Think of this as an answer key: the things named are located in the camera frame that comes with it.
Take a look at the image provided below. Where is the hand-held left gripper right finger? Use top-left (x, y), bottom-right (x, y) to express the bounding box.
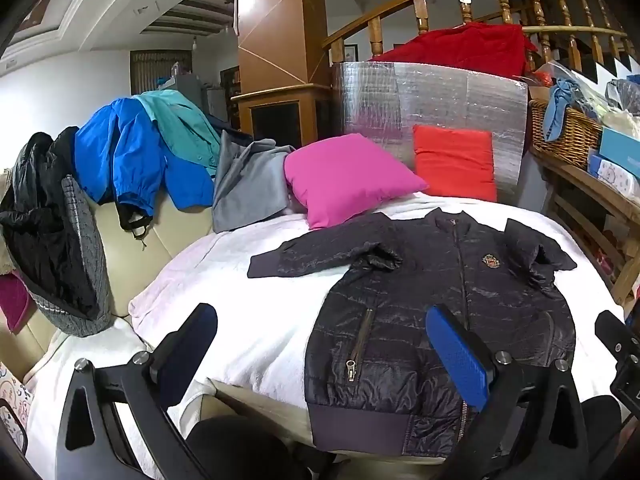
top-left (426, 304), bottom-right (592, 480)

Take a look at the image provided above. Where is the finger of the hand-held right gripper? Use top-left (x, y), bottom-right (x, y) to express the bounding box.
top-left (594, 310), bottom-right (640, 363)

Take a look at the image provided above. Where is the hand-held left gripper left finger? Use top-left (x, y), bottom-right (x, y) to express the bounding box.
top-left (55, 302), bottom-right (221, 480)

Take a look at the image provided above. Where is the black quilted jacket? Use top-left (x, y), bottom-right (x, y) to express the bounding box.
top-left (247, 207), bottom-right (578, 458)

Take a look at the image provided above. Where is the white blanket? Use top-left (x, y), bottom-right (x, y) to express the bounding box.
top-left (25, 192), bottom-right (626, 480)

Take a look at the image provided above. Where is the person's right leg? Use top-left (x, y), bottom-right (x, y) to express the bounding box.
top-left (575, 395), bottom-right (626, 480)

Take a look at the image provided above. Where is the person's leg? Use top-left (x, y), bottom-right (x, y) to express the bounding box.
top-left (187, 415), bottom-right (313, 480)
top-left (575, 395), bottom-right (626, 480)

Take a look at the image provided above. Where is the person's left leg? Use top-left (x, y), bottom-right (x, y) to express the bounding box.
top-left (187, 415), bottom-right (313, 480)

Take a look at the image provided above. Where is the wooden table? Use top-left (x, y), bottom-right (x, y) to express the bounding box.
top-left (530, 145), bottom-right (640, 306)

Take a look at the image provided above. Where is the grey checked garment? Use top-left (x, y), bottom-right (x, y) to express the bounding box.
top-left (35, 175), bottom-right (113, 336)

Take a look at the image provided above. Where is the white patterned tissue pack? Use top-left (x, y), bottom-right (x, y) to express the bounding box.
top-left (587, 150), bottom-right (640, 193)

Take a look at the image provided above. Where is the magenta cloth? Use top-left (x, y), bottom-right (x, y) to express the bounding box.
top-left (0, 272), bottom-right (36, 333)

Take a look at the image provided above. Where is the black puffer jacket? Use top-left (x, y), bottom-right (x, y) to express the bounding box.
top-left (0, 127), bottom-right (101, 318)

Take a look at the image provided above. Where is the printed cushion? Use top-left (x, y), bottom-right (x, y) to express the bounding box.
top-left (0, 365), bottom-right (33, 456)

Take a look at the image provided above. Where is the blue jacket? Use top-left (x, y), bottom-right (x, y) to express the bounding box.
top-left (74, 97), bottom-right (216, 211)

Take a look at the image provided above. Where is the orange-red pillow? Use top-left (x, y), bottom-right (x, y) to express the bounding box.
top-left (412, 125), bottom-right (498, 203)

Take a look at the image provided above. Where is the wicker basket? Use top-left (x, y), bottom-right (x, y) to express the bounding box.
top-left (529, 99), bottom-right (603, 171)

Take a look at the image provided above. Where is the teal shirt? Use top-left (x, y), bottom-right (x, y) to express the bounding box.
top-left (135, 90), bottom-right (223, 176)

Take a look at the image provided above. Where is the cream plastic bag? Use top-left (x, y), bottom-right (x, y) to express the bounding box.
top-left (602, 110), bottom-right (640, 137)

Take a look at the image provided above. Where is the pink pillow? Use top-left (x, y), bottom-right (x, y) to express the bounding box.
top-left (284, 134), bottom-right (430, 231)

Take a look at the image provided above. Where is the blue cloth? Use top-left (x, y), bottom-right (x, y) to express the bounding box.
top-left (542, 79), bottom-right (596, 142)

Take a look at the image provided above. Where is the grey fridge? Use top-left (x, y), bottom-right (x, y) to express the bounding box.
top-left (170, 62), bottom-right (226, 116)

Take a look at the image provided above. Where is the silver foil insulation mat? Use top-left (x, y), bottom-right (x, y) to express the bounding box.
top-left (330, 61), bottom-right (530, 203)

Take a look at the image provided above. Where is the brown curtain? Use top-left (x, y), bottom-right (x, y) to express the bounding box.
top-left (131, 50), bottom-right (193, 96)

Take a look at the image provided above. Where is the red cloth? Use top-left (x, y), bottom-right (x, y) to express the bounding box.
top-left (370, 22), bottom-right (538, 81)

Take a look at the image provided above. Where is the wooden pillar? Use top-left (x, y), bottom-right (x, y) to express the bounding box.
top-left (231, 0), bottom-right (333, 148)

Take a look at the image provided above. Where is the wooden stair railing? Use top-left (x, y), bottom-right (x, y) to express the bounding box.
top-left (321, 0), bottom-right (640, 91)

